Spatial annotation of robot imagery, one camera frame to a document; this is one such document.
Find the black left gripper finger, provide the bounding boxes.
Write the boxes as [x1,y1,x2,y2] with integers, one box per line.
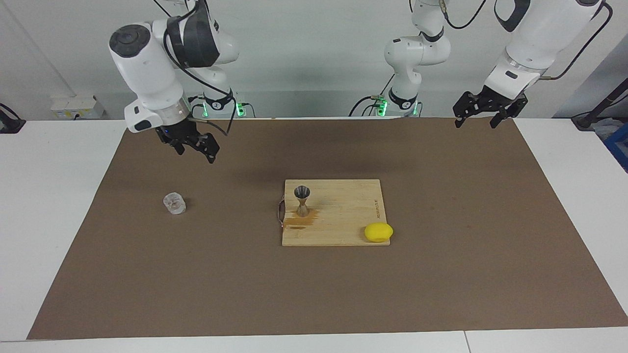
[490,96,529,129]
[452,91,481,129]

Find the clear glass cup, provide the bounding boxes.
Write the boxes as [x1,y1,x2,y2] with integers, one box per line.
[163,193,187,215]

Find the steel jigger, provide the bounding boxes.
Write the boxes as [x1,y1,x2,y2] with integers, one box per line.
[293,185,311,217]

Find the black stand leg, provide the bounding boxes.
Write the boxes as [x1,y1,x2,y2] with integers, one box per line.
[572,78,628,130]

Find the brown table mat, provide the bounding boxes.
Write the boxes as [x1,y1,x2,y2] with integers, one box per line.
[27,118,628,340]

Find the wooden cutting board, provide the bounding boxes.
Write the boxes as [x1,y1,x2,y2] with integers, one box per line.
[277,179,392,247]

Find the yellow lemon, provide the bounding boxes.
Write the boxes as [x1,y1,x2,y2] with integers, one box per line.
[364,223,394,243]

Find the black clamp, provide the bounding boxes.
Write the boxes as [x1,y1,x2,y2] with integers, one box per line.
[0,103,26,134]

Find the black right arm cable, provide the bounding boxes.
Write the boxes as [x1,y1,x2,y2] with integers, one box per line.
[152,0,236,137]

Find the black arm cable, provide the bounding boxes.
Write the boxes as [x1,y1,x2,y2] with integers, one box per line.
[152,0,236,137]
[439,0,614,81]

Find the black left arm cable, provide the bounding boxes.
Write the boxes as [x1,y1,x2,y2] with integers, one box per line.
[439,0,614,81]

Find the black left base cables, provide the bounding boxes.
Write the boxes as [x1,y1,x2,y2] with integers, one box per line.
[349,74,395,117]

